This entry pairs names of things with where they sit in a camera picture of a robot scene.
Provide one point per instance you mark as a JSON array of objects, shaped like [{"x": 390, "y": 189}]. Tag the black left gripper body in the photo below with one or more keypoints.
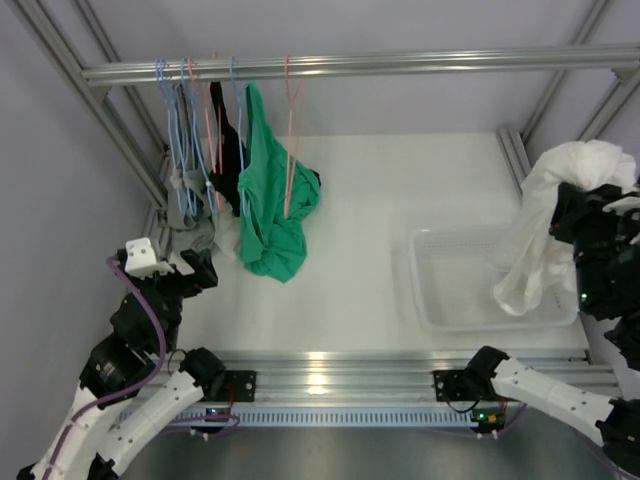
[{"x": 178, "y": 285}]

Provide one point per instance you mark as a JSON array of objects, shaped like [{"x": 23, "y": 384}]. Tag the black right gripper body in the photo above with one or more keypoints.
[{"x": 594, "y": 234}]

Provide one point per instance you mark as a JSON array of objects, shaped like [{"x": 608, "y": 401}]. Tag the green shirt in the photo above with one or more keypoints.
[{"x": 280, "y": 192}]

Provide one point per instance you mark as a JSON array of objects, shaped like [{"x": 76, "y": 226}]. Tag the pink wire hanger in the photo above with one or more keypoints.
[{"x": 294, "y": 95}]

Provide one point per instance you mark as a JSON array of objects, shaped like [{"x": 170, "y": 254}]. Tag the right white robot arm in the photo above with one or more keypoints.
[{"x": 607, "y": 275}]

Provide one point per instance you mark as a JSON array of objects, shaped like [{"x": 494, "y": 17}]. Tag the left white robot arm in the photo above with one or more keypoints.
[{"x": 92, "y": 443}]

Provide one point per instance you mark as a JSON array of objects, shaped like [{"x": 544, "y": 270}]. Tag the grey garment on hanger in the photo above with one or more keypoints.
[{"x": 195, "y": 230}]

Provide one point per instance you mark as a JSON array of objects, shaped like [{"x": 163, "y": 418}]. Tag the black garment on hanger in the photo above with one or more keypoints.
[{"x": 228, "y": 167}]

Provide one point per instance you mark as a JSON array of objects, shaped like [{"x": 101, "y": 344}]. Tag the white garment near hangers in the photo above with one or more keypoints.
[{"x": 227, "y": 235}]

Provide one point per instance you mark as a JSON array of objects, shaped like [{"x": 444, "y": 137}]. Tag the white perforated plastic basket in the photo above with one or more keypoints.
[{"x": 452, "y": 280}]

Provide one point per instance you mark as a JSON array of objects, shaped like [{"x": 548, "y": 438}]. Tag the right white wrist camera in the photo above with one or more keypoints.
[{"x": 623, "y": 205}]

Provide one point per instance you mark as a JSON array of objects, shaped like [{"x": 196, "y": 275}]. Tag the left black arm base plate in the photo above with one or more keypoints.
[{"x": 239, "y": 386}]

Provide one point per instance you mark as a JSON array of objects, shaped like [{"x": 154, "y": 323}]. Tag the slotted grey cable duct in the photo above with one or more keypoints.
[{"x": 431, "y": 417}]

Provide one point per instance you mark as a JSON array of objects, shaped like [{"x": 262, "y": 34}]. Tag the aluminium hanging rail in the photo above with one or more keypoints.
[{"x": 557, "y": 58}]

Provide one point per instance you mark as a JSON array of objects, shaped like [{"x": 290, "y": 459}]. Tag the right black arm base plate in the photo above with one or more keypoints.
[{"x": 451, "y": 386}]

